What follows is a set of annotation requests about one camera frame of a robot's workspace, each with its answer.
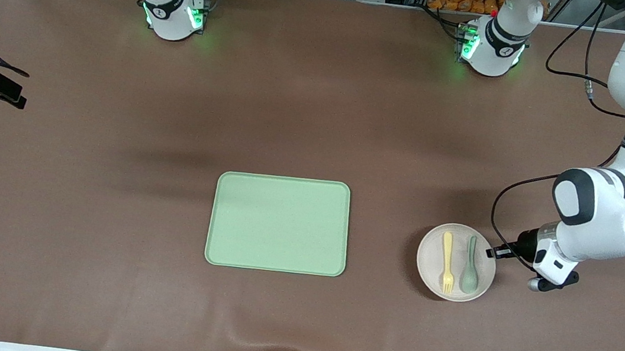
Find yellow plastic fork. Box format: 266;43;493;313
436;231;460;295

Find beige round plate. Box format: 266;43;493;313
412;219;501;307

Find pale green plastic spoon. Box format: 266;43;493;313
458;235;484;295

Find brown table mat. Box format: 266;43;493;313
0;0;625;351

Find light green rectangular tray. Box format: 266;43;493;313
204;167;356;281

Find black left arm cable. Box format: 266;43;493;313
485;0;625;281

